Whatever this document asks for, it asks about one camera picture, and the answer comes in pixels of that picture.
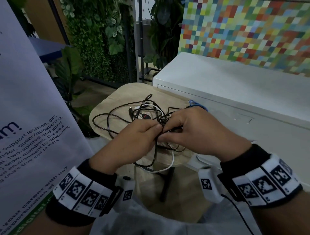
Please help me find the person's left hand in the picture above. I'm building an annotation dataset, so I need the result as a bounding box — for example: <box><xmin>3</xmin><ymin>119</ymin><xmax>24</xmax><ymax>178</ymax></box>
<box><xmin>88</xmin><ymin>119</ymin><xmax>163</xmax><ymax>175</ymax></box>

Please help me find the person's right hand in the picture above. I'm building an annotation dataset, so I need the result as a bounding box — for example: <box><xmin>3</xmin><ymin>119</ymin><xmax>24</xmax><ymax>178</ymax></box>
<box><xmin>158</xmin><ymin>107</ymin><xmax>253</xmax><ymax>163</ymax></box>

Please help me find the person's right forearm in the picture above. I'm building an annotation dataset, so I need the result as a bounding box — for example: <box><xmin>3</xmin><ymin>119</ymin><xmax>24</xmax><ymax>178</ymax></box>
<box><xmin>252</xmin><ymin>188</ymin><xmax>310</xmax><ymax>235</ymax></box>

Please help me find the person's left forearm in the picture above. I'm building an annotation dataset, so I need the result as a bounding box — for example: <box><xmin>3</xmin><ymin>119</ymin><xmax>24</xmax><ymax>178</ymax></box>
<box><xmin>18</xmin><ymin>210</ymin><xmax>97</xmax><ymax>235</ymax></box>

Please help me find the small round-cornered wooden side table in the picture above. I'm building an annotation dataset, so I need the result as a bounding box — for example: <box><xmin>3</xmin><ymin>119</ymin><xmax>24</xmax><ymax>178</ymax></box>
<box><xmin>89</xmin><ymin>82</ymin><xmax>195</xmax><ymax>203</ymax></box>

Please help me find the white cabinet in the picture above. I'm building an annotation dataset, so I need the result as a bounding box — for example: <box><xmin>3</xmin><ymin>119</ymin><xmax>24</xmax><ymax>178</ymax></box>
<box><xmin>153</xmin><ymin>52</ymin><xmax>310</xmax><ymax>170</ymax></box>

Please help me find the person's grey clothing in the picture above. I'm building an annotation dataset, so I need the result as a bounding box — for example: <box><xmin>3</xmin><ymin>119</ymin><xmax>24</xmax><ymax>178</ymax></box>
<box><xmin>89</xmin><ymin>196</ymin><xmax>263</xmax><ymax>235</ymax></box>

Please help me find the left wristband with square markers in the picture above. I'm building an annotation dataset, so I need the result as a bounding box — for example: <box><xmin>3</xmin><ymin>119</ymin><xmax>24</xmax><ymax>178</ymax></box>
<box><xmin>45</xmin><ymin>158</ymin><xmax>124</xmax><ymax>227</ymax></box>

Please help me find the wristband with square markers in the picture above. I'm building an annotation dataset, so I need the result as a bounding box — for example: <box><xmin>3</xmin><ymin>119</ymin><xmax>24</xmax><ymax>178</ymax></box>
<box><xmin>45</xmin><ymin>158</ymin><xmax>124</xmax><ymax>227</ymax></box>
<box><xmin>217</xmin><ymin>144</ymin><xmax>304</xmax><ymax>207</ymax></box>

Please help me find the dark green hanging plant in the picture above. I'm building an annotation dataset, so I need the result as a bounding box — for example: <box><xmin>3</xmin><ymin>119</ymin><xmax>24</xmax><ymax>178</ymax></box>
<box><xmin>143</xmin><ymin>0</ymin><xmax>185</xmax><ymax>70</ymax></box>

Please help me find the large-leaf potted plant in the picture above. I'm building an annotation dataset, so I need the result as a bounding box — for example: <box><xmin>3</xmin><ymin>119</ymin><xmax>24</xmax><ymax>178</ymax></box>
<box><xmin>51</xmin><ymin>46</ymin><xmax>98</xmax><ymax>136</ymax></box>

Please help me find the right wristband with square markers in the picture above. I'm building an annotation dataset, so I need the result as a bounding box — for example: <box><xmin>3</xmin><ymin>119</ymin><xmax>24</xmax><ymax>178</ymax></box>
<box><xmin>217</xmin><ymin>144</ymin><xmax>304</xmax><ymax>207</ymax></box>

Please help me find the white printed banner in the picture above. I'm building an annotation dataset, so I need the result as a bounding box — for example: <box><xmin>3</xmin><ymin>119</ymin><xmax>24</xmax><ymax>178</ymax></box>
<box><xmin>0</xmin><ymin>0</ymin><xmax>95</xmax><ymax>235</ymax></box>

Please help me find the blue table top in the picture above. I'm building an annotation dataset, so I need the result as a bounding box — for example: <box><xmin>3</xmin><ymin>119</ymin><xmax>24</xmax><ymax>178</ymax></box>
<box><xmin>28</xmin><ymin>36</ymin><xmax>73</xmax><ymax>62</ymax></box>

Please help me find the black metal pole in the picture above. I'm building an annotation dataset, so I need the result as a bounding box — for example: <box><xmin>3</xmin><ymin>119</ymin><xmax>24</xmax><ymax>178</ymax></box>
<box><xmin>47</xmin><ymin>0</ymin><xmax>71</xmax><ymax>46</ymax></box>

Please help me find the white cable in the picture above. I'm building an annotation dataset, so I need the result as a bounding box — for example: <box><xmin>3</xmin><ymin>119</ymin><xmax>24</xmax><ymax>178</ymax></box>
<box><xmin>132</xmin><ymin>103</ymin><xmax>175</xmax><ymax>174</ymax></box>

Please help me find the blue cable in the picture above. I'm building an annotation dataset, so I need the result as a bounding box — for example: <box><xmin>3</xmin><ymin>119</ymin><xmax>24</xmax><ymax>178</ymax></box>
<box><xmin>186</xmin><ymin>99</ymin><xmax>209</xmax><ymax>112</ymax></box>

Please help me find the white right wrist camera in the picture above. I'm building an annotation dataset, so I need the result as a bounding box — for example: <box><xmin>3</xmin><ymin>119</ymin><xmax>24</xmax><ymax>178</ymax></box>
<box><xmin>197</xmin><ymin>166</ymin><xmax>225</xmax><ymax>204</ymax></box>

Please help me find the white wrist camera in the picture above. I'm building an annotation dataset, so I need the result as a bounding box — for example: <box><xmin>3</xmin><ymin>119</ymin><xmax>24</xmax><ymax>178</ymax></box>
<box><xmin>197</xmin><ymin>166</ymin><xmax>225</xmax><ymax>204</ymax></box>
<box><xmin>114</xmin><ymin>176</ymin><xmax>136</xmax><ymax>214</ymax></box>

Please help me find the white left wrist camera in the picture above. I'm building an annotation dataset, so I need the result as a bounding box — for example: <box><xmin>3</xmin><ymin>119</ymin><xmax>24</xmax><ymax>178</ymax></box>
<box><xmin>114</xmin><ymin>176</ymin><xmax>136</xmax><ymax>214</ymax></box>

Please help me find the grey metal shelf frame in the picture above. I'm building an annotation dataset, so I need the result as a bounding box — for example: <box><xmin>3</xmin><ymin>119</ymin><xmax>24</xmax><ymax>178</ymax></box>
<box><xmin>134</xmin><ymin>20</ymin><xmax>161</xmax><ymax>84</ymax></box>

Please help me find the thin black wrist camera cable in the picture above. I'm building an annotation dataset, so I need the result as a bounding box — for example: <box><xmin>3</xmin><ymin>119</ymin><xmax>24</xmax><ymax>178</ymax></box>
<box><xmin>221</xmin><ymin>193</ymin><xmax>255</xmax><ymax>235</ymax></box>

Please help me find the green plant wall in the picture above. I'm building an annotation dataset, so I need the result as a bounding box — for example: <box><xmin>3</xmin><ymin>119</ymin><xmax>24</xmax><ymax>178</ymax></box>
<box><xmin>59</xmin><ymin>0</ymin><xmax>136</xmax><ymax>83</ymax></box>

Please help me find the colourful mosaic wall panel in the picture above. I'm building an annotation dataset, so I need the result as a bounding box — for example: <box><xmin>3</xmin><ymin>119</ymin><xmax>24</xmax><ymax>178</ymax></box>
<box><xmin>177</xmin><ymin>0</ymin><xmax>310</xmax><ymax>78</ymax></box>

